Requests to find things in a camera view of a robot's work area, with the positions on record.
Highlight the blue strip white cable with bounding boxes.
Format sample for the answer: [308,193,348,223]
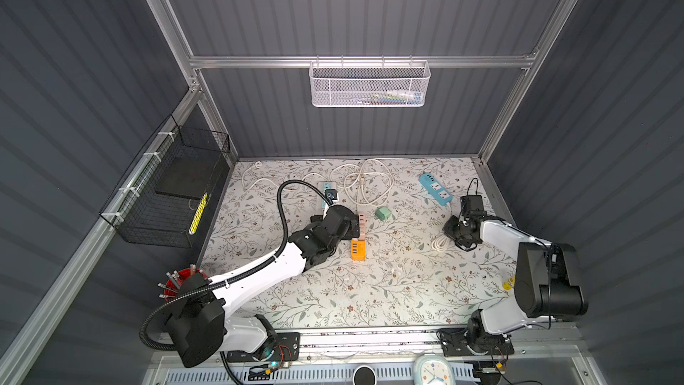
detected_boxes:
[430,200,455,254]

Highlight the floral table mat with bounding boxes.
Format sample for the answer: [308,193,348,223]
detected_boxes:
[202,158,516,329]

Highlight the green plug adapter upper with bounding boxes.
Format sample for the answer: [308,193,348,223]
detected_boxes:
[375,206,392,222]

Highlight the orange strip white cable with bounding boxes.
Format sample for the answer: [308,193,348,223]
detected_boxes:
[328,157,395,207]

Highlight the black pad in basket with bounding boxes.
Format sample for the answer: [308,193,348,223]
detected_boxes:
[154,158,217,201]

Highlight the blue power strip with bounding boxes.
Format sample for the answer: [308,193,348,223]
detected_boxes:
[419,173,452,207]

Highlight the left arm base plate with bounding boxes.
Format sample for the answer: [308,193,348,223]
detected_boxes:
[227,333,301,363]

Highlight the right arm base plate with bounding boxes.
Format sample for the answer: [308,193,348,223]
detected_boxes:
[436,327,515,356]

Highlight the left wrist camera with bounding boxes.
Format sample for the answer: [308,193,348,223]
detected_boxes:
[324,188,338,202]

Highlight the yellow small toy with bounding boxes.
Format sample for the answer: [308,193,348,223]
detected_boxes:
[502,276,516,292]

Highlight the black round knob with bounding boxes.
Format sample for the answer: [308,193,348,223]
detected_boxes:
[352,365,378,385]

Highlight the red pencil cup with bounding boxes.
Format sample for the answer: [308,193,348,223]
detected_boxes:
[157,264,197,301]

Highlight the pink plug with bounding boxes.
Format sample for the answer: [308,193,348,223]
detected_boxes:
[358,214,368,241]

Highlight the white multicolour power strip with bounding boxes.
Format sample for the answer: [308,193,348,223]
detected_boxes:
[322,182,367,241]

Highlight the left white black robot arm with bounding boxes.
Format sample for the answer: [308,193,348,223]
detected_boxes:
[138,179,360,367]

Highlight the black wire wall basket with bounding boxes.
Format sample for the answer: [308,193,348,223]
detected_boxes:
[100,118,231,249]

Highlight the yellow marker in basket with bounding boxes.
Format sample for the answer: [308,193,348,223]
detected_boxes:
[188,193,209,235]

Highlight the white wire wall basket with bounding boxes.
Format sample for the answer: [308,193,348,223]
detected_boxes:
[308,60,431,108]

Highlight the white power strip cable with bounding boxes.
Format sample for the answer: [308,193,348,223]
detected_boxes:
[239,159,327,194]

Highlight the white analog clock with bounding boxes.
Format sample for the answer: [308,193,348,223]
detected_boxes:
[413,355,456,385]

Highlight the markers in white basket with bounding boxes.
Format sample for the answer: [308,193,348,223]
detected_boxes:
[352,90,424,107]

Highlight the orange power strip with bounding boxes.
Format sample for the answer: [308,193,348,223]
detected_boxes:
[350,239,366,261]

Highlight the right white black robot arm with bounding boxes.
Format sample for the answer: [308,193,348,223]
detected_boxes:
[443,194,589,342]

